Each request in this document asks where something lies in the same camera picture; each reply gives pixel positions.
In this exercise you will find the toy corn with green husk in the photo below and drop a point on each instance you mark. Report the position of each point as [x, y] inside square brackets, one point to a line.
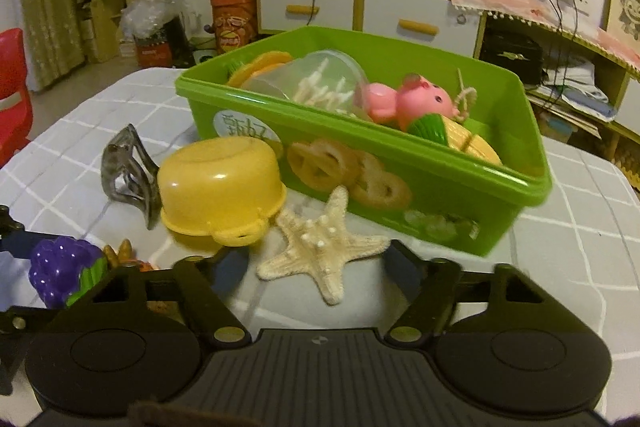
[475, 144]

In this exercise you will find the dried starfish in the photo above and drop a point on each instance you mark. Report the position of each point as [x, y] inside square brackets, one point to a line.
[320, 247]

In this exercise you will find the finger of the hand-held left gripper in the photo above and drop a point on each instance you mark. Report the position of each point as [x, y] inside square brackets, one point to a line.
[12, 239]
[22, 319]

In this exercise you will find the yellow toy pot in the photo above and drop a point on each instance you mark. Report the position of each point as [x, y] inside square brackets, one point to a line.
[215, 187]

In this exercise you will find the clear plastic bag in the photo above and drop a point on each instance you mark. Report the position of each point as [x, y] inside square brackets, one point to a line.
[155, 12]

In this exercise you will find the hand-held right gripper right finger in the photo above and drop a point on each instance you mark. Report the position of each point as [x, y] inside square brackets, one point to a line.
[407, 257]

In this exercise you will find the pink pig toy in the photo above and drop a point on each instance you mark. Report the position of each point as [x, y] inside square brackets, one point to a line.
[420, 102]

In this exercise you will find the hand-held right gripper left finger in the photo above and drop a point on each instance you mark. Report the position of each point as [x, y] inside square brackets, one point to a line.
[192, 279]

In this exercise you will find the stack of folded papers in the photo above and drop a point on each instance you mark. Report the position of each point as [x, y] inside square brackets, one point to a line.
[575, 92]

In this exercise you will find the brown orange toy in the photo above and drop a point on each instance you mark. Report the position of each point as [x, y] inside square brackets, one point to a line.
[127, 257]

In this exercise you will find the green plastic box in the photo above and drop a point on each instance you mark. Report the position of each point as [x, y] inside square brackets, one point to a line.
[450, 207]

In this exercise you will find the purple toy grapes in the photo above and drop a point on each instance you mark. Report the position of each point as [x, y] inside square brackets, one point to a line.
[55, 267]

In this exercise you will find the orange snack bucket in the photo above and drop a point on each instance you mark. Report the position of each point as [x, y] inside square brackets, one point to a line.
[232, 27]

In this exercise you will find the clear cotton swab container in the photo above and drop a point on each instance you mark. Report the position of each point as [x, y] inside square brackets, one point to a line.
[310, 82]

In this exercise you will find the red plastic stool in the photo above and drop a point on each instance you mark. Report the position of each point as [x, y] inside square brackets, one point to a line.
[15, 82]

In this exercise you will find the red carton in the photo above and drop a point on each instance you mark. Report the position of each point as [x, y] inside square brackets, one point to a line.
[152, 52]

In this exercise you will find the yellow toy pot lid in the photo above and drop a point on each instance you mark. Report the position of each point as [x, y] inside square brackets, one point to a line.
[265, 64]

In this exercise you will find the grey hair claw clip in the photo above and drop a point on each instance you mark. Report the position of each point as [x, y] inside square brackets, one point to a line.
[125, 167]

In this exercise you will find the black bag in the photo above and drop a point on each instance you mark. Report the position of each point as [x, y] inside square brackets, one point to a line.
[510, 57]

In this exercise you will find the low wooden cabinet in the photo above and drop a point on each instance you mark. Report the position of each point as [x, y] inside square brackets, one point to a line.
[580, 52]

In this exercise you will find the yellow egg crate foam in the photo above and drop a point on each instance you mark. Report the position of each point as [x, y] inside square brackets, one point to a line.
[630, 164]

